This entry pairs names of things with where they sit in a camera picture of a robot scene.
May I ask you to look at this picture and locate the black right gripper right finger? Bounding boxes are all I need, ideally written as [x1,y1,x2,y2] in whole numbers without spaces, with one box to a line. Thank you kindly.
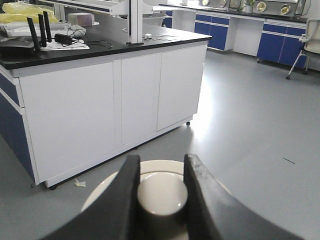
[183,154,301,240]

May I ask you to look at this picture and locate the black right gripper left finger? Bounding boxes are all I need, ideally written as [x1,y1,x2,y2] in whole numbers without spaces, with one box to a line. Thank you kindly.
[43,155,141,240]

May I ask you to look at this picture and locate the glass jar with white lid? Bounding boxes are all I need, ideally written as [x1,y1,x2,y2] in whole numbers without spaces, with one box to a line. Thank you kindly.
[80,159,198,240]

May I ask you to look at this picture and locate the crumpled paper scrap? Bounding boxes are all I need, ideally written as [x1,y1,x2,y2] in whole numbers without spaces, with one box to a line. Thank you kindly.
[74,178,86,188]

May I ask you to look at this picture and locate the white lab island bench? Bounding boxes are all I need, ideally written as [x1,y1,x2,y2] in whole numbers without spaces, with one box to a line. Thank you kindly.
[0,17,210,187]

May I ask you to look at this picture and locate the black power adapter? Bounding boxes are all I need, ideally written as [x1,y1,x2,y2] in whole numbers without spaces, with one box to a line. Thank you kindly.
[54,33,73,45]

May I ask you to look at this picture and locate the black wifi router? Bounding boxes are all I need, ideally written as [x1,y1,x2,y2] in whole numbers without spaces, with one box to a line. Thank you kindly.
[0,11,52,56]

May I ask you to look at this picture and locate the white cardboard box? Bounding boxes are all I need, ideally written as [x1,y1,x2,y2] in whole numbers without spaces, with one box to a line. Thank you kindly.
[67,12,100,27]

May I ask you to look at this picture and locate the white office chair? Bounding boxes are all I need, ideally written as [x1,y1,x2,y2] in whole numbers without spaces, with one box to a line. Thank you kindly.
[286,18,320,80]

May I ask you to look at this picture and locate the yellow plastic bag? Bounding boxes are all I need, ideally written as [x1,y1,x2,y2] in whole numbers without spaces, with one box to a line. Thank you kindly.
[0,1,59,24]

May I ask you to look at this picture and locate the blue wall lab cabinets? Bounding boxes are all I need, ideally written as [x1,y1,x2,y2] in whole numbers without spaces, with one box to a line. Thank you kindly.
[163,4,307,68]

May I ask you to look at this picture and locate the white shelf upright post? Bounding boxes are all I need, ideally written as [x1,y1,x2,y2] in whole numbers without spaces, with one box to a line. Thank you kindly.
[127,0,144,45]

